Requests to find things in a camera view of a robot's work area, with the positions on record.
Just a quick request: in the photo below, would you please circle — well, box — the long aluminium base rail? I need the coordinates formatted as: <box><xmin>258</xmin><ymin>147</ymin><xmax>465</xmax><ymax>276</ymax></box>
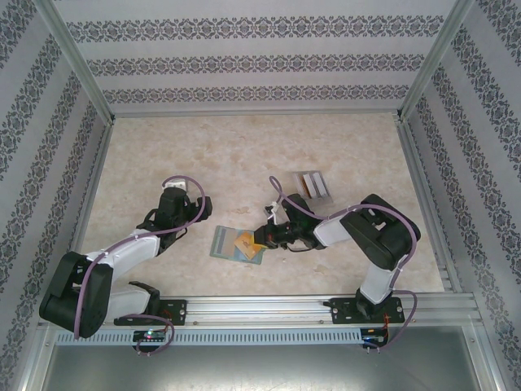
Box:
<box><xmin>39</xmin><ymin>295</ymin><xmax>482</xmax><ymax>327</ymax></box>

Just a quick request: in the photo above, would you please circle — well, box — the green leather card holder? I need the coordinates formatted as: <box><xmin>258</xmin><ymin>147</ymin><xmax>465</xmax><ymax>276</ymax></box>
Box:
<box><xmin>208</xmin><ymin>225</ymin><xmax>266</xmax><ymax>266</ymax></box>

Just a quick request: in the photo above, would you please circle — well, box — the aluminium frame post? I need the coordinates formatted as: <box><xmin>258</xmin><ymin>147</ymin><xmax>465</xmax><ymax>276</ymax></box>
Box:
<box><xmin>34</xmin><ymin>0</ymin><xmax>116</xmax><ymax>123</ymax></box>
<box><xmin>395</xmin><ymin>0</ymin><xmax>477</xmax><ymax>121</ymax></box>

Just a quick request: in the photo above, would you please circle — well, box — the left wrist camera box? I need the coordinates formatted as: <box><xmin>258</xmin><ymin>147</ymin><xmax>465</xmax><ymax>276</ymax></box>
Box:
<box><xmin>161</xmin><ymin>180</ymin><xmax>191</xmax><ymax>196</ymax></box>

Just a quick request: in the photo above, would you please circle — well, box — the purple cable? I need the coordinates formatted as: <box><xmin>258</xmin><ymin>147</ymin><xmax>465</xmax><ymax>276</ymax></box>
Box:
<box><xmin>72</xmin><ymin>174</ymin><xmax>206</xmax><ymax>358</ymax></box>
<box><xmin>269</xmin><ymin>175</ymin><xmax>419</xmax><ymax>354</ymax></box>

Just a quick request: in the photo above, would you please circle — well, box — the aluminium side rail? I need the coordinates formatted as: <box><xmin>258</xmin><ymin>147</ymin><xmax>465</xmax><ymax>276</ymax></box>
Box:
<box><xmin>395</xmin><ymin>116</ymin><xmax>465</xmax><ymax>295</ymax></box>
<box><xmin>60</xmin><ymin>117</ymin><xmax>117</xmax><ymax>286</ymax></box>

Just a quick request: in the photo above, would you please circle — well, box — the slotted grey cable duct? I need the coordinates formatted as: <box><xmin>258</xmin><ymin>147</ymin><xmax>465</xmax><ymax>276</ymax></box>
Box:
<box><xmin>54</xmin><ymin>328</ymin><xmax>364</xmax><ymax>346</ymax></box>

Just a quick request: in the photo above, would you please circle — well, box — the black mounting plate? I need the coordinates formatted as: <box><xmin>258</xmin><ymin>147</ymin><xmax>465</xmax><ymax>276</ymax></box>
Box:
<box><xmin>116</xmin><ymin>299</ymin><xmax>189</xmax><ymax>327</ymax></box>
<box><xmin>329</xmin><ymin>297</ymin><xmax>406</xmax><ymax>326</ymax></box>

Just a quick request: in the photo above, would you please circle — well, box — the small circuit board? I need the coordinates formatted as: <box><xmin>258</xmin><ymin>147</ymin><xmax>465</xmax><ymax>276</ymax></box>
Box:
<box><xmin>361</xmin><ymin>327</ymin><xmax>390</xmax><ymax>344</ymax></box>
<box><xmin>133</xmin><ymin>330</ymin><xmax>169</xmax><ymax>343</ymax></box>

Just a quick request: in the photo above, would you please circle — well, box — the orange credit card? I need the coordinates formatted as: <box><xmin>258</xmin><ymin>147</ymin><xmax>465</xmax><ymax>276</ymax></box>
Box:
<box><xmin>234</xmin><ymin>231</ymin><xmax>262</xmax><ymax>261</ymax></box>

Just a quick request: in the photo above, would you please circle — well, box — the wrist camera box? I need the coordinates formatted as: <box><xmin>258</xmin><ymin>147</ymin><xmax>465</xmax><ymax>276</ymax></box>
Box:
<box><xmin>161</xmin><ymin>180</ymin><xmax>191</xmax><ymax>196</ymax></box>
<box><xmin>263</xmin><ymin>202</ymin><xmax>282</xmax><ymax>226</ymax></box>

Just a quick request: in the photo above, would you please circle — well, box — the grey metal sheet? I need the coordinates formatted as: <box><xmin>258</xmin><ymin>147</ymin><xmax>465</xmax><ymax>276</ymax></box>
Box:
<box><xmin>38</xmin><ymin>344</ymin><xmax>492</xmax><ymax>391</ymax></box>

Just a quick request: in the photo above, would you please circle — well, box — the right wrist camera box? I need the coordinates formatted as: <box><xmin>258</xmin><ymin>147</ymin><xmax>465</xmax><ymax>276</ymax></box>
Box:
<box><xmin>263</xmin><ymin>202</ymin><xmax>282</xmax><ymax>226</ymax></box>

